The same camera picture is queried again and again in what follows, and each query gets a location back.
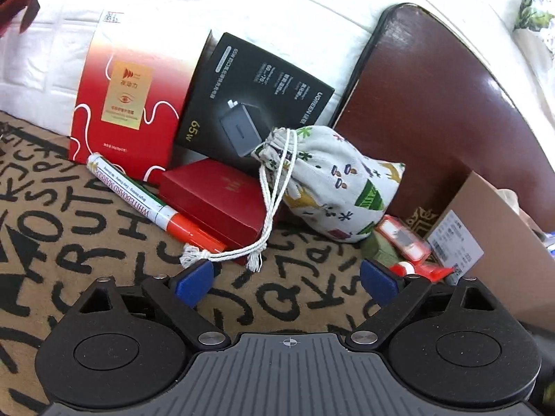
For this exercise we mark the red tube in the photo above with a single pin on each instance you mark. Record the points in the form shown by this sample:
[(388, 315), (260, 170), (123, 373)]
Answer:
[(429, 273)]

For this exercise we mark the brown cardboard box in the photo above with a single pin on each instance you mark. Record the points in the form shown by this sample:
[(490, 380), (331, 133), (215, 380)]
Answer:
[(498, 251)]

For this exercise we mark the whiteboard marker with red cap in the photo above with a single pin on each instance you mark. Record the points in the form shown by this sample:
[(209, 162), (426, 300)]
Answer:
[(130, 195)]

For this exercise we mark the gold patterned black box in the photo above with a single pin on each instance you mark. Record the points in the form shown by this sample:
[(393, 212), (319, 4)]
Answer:
[(422, 221)]

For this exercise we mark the red plastic snack packet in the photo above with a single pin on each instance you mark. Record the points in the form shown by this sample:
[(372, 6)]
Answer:
[(403, 238)]

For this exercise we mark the letter print blanket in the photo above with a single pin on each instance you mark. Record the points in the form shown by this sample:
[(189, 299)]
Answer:
[(86, 242)]

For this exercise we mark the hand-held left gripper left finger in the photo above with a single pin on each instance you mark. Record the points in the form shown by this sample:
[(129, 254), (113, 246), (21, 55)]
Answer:
[(193, 281)]

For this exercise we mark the floral print cloth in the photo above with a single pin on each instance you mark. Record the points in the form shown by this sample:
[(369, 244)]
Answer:
[(535, 13)]

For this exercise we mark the small dark red box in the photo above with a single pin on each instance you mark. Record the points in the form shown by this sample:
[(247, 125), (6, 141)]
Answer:
[(217, 203)]

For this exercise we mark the red gradient box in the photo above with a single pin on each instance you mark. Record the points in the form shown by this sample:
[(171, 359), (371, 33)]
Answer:
[(125, 108)]

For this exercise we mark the black charger box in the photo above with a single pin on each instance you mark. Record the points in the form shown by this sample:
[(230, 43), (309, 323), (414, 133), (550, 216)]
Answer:
[(260, 91)]

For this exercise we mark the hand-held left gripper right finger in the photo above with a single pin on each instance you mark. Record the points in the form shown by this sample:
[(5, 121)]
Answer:
[(381, 281)]

